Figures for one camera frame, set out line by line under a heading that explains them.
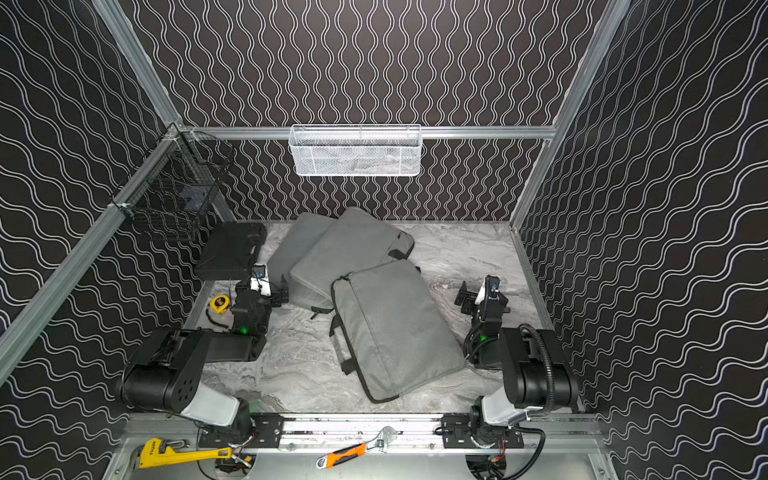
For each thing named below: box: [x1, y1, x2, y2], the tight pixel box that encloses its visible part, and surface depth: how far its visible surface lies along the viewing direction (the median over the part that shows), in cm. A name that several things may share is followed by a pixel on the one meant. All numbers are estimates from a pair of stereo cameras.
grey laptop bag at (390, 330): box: [330, 259, 466, 403], surface depth 89 cm
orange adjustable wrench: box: [316, 425, 397, 469], surface depth 73 cm
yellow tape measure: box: [209, 294, 231, 314], surface depth 97 cm
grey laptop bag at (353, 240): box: [290, 207, 415, 314], surface depth 105 cm
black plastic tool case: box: [195, 223, 267, 280], surface depth 108 cm
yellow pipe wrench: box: [139, 438, 233, 469], surface depth 72 cm
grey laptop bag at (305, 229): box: [267, 212, 338, 285], surface depth 117 cm
